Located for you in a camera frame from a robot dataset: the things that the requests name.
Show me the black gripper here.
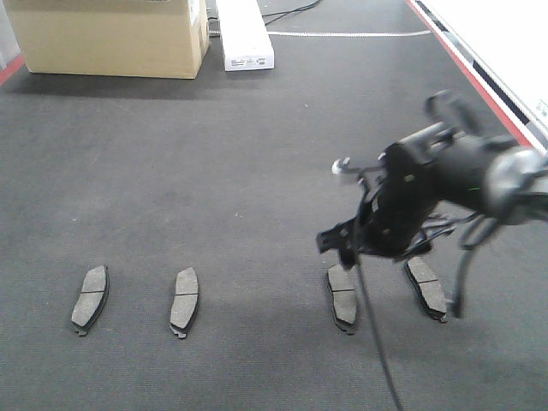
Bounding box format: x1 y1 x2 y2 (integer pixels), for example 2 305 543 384
316 128 471 269

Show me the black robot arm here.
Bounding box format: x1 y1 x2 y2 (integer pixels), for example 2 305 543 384
316 124 547 269

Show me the white machine side panel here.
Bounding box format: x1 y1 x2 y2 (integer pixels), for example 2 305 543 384
408 1 547 154

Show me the white long carton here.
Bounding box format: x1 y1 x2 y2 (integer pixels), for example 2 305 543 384
216 0 275 72

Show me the cardboard box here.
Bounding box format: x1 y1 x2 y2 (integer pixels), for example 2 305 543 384
4 1 209 79

